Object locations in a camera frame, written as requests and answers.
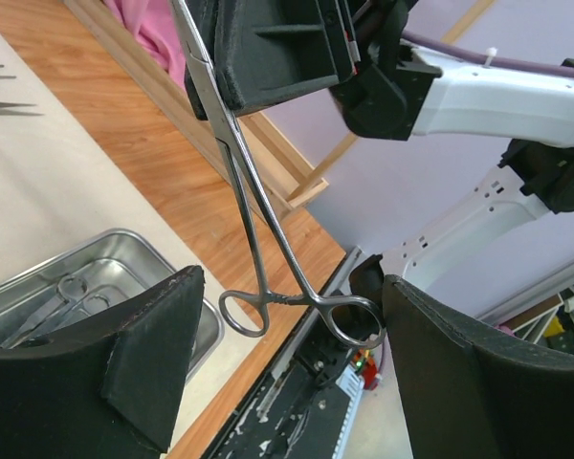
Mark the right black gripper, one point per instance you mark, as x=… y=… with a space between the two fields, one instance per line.
x=270 y=52

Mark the beige cloth wrap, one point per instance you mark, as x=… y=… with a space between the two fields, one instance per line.
x=58 y=188

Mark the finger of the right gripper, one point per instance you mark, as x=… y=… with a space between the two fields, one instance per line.
x=197 y=81

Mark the pink t-shirt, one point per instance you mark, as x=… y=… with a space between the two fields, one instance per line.
x=151 y=24

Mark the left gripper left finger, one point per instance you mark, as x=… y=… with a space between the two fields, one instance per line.
x=109 y=386

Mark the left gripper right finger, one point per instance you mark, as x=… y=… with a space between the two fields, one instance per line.
x=469 y=390

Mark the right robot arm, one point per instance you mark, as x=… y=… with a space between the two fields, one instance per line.
x=529 y=105

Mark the stainless steel tray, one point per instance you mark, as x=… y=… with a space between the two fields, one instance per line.
x=116 y=265

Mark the steel surgical scissors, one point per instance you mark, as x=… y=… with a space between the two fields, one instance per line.
x=72 y=293

